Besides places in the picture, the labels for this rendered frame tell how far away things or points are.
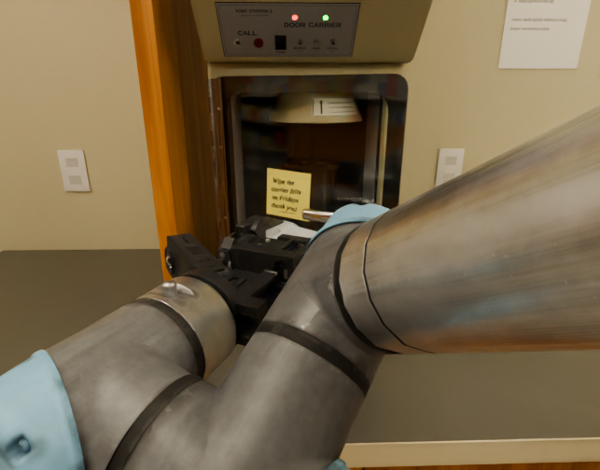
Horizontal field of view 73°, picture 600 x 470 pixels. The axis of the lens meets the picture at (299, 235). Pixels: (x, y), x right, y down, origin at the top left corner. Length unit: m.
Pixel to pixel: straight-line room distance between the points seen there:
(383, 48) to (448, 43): 0.55
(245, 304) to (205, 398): 0.10
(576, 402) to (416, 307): 0.60
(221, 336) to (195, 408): 0.08
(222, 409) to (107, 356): 0.07
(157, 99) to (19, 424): 0.49
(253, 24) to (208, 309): 0.44
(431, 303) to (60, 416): 0.17
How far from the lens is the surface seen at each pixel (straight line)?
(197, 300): 0.29
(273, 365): 0.22
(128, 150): 1.22
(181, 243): 0.42
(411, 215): 0.18
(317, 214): 0.57
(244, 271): 0.37
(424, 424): 0.63
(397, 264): 0.17
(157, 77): 0.63
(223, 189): 0.71
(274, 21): 0.63
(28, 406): 0.23
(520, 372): 0.78
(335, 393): 0.22
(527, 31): 1.29
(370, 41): 0.66
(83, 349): 0.25
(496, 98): 1.26
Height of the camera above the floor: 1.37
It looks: 20 degrees down
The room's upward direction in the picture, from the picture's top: straight up
